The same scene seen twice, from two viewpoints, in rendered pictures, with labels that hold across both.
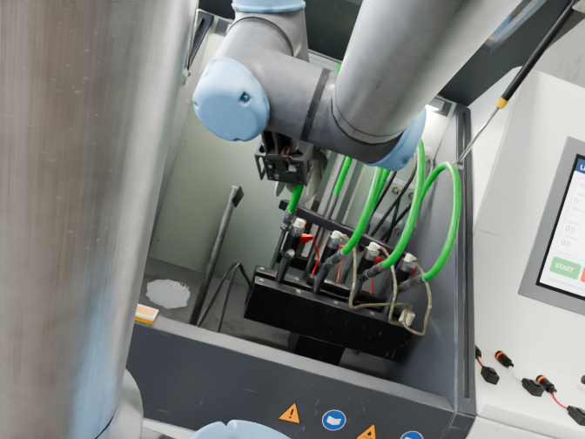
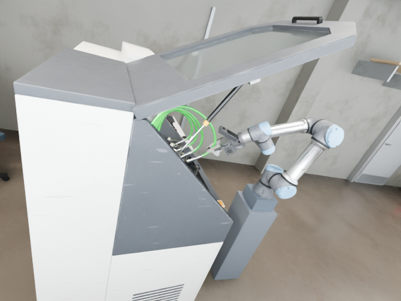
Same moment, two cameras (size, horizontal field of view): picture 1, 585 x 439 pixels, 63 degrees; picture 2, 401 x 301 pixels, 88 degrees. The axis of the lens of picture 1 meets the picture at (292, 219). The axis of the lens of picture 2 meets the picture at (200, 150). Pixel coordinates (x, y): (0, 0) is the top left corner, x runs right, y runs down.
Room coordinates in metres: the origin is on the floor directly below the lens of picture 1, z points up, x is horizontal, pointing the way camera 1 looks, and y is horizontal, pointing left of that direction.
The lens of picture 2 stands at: (1.21, 0.99, 1.70)
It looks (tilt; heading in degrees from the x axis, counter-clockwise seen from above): 26 degrees down; 248
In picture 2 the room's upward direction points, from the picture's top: 18 degrees clockwise
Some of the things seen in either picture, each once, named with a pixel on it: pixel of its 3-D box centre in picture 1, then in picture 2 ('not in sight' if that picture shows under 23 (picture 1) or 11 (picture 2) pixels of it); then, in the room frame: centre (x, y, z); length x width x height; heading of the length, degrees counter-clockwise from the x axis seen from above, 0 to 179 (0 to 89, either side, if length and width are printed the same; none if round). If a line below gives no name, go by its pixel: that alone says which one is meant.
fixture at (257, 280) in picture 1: (321, 327); not in sight; (0.95, -0.13, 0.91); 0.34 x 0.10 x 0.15; 97
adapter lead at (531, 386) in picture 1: (517, 372); not in sight; (0.86, -0.50, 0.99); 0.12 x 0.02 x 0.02; 17
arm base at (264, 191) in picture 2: not in sight; (265, 187); (0.23, -0.04, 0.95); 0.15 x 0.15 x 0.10
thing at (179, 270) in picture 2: not in sight; (150, 240); (0.96, -0.01, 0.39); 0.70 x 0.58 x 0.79; 97
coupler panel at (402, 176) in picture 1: (395, 188); not in sight; (1.22, -0.22, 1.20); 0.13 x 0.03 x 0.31; 97
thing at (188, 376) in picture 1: (258, 395); (203, 190); (0.69, -0.04, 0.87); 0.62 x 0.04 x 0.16; 97
